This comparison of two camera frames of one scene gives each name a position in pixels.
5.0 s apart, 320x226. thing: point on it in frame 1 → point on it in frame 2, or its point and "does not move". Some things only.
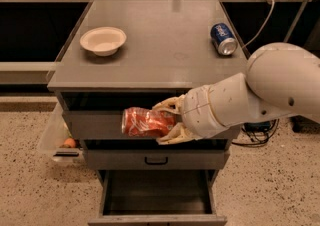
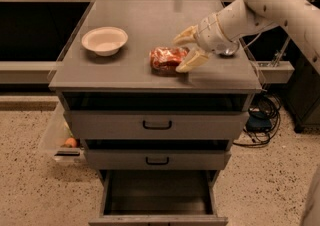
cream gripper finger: x=172 y=104 → x=187 y=36
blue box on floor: x=263 y=126 does not move
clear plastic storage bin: x=58 y=138 does not move
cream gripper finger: x=179 y=133 → x=195 y=57
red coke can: x=145 y=123 → x=165 y=60
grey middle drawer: x=156 y=159 does not move
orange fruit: x=69 y=142 does not move
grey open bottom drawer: x=157 y=198 does not move
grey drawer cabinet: x=129 y=54 does not move
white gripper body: x=197 y=111 → x=210 y=35
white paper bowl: x=104 y=41 does not move
